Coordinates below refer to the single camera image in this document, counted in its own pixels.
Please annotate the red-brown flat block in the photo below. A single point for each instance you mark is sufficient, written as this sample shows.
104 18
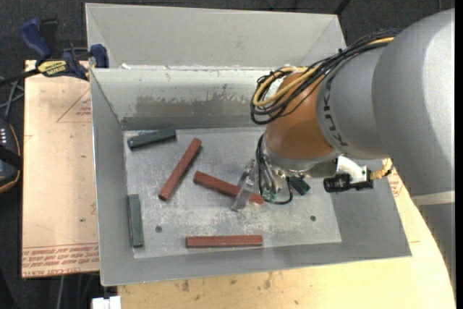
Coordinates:
213 184
224 241
180 168

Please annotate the black cylinder on white bracket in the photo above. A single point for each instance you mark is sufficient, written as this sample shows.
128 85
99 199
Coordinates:
340 183

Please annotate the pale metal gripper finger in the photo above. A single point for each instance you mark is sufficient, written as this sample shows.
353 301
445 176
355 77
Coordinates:
243 197
247 173

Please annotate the grey metal bin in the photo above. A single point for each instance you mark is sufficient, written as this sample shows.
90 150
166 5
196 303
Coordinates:
202 220

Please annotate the dark green flat block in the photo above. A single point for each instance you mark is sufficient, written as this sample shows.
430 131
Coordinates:
152 138
135 220

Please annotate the brown cardboard board, red print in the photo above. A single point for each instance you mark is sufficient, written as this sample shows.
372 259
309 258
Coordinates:
58 170

